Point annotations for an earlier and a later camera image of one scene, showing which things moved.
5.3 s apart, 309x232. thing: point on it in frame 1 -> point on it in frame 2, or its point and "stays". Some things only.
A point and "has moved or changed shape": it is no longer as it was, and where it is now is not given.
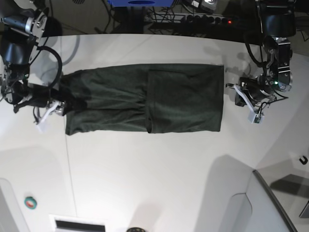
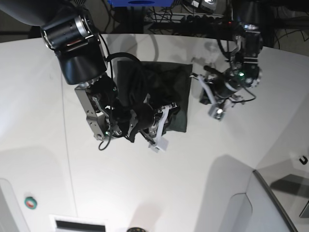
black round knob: x=135 y=229 stays
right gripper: x=255 y=89 -> x=226 y=83
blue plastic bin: x=141 y=3 stays
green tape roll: x=30 y=202 stays
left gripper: x=39 y=95 -> x=151 y=121
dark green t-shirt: x=143 y=98 has moved or changed shape
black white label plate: x=69 y=223 stays
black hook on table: x=305 y=161 stays
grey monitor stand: x=305 y=213 stays
